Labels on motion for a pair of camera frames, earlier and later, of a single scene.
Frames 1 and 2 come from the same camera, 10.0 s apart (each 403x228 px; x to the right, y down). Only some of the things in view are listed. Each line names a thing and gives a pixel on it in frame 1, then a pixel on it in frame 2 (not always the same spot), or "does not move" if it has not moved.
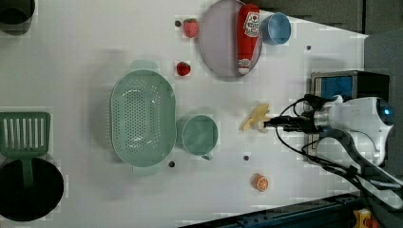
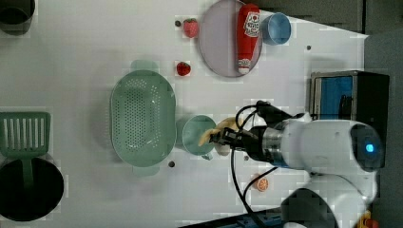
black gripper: (304, 123) -> (251, 140)
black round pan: (19, 202) does not move
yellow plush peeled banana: (256, 119) -> (229, 123)
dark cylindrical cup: (16, 16) does not move
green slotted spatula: (25, 135) does not move
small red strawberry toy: (183, 68) does not move
